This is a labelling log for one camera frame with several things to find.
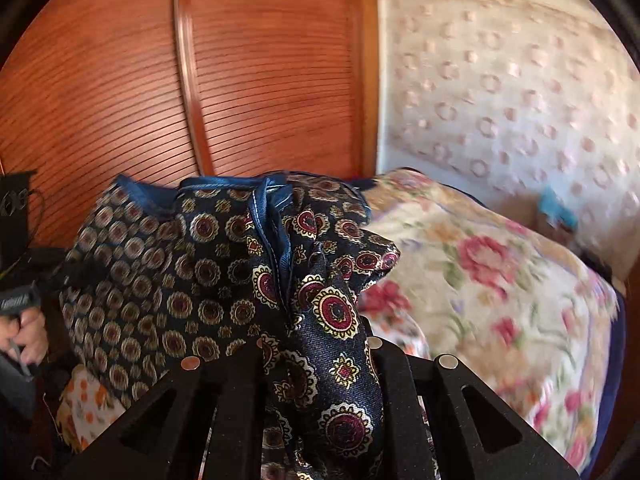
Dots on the navy patterned silk garment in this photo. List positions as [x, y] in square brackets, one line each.
[158, 275]

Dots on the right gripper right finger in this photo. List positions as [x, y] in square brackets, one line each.
[442, 421]

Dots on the person's left hand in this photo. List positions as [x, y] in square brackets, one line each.
[25, 338]

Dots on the orange fruit print towel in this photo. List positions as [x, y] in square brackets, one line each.
[86, 410]

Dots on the brown louvered wooden wardrobe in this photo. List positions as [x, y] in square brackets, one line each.
[163, 90]

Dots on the sheer circle pattern curtain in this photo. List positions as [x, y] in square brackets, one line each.
[508, 98]

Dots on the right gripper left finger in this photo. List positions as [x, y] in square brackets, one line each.
[202, 421]

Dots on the blue box on headboard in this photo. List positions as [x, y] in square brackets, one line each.
[553, 213]

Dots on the floral bed blanket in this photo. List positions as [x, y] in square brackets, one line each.
[536, 323]

